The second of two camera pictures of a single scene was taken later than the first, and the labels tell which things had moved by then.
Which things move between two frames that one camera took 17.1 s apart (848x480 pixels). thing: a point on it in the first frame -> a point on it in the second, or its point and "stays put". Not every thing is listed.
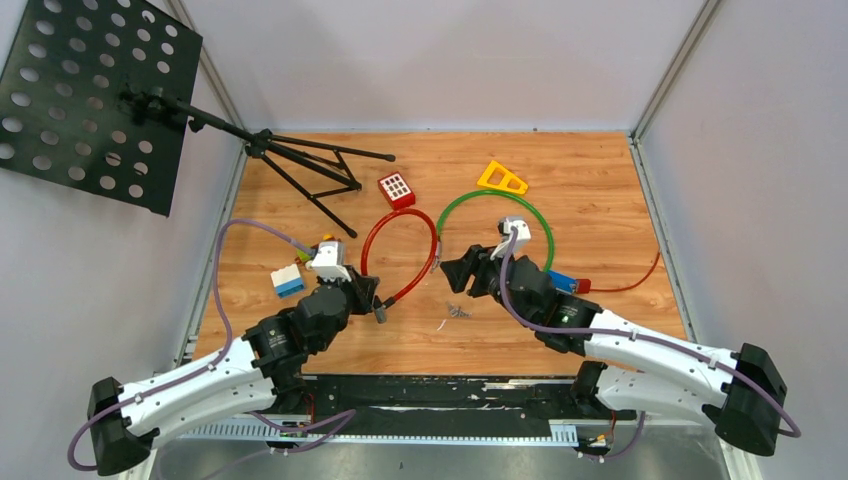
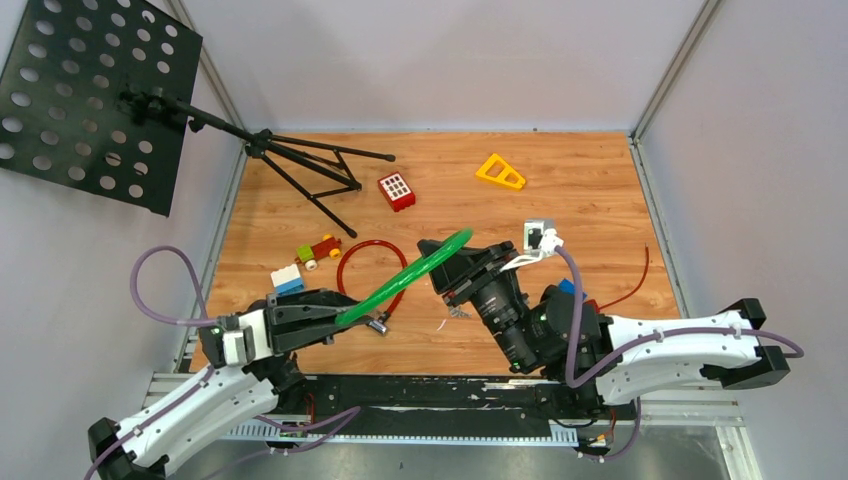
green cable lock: x=438 y=245 -> x=412 y=275
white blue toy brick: x=287 y=280 stays put
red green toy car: x=304 y=257 stays put
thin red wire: x=584 y=285 -> x=638 y=288
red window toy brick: x=397 y=191 stays put
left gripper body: x=358 y=300 -> x=263 y=321
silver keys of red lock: x=458 y=312 stays put
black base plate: x=514 y=405 stays put
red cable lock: x=380 y=311 -> x=380 y=325
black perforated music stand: x=94 y=97 stays put
